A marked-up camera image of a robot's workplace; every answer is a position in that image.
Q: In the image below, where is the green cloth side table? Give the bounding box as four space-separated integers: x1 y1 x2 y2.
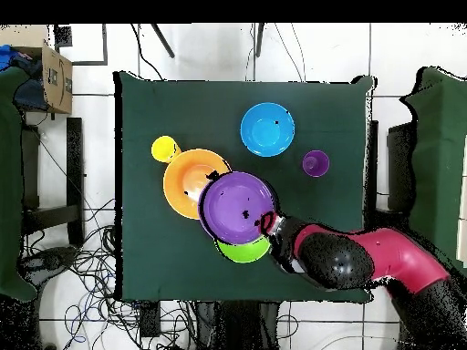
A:
0 67 39 304
399 66 467 271

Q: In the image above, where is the black power strip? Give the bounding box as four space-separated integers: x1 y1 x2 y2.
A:
139 301 162 338

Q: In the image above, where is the black metal frame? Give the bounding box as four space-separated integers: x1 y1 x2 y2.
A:
53 23 109 67

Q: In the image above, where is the black stool frame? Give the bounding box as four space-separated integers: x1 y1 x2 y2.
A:
19 116 86 249
364 119 415 234

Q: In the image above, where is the large green bowl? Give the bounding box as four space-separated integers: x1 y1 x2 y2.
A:
214 234 272 264

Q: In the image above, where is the blue cloth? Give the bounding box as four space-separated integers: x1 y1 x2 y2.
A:
0 44 26 72

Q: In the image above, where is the large blue bowl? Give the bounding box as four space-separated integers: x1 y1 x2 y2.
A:
239 102 296 159

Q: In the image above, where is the dark green tablecloth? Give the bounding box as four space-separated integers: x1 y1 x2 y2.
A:
110 70 377 304

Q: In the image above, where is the black pedestal leg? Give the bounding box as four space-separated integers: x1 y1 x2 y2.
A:
19 245 79 289

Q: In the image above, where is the black tripod leg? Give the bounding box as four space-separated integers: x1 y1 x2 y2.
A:
254 23 265 58
150 23 176 59

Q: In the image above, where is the purple cup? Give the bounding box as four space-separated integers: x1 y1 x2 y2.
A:
301 149 331 179

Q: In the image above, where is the cardboard box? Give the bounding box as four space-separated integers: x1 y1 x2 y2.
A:
0 24 74 115

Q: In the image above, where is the large purple bowl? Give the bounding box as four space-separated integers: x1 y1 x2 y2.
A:
197 170 279 246

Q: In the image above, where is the tangle of floor cables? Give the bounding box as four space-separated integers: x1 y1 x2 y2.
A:
21 196 205 350

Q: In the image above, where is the large orange bowl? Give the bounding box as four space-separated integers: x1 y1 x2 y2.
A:
162 148 234 221

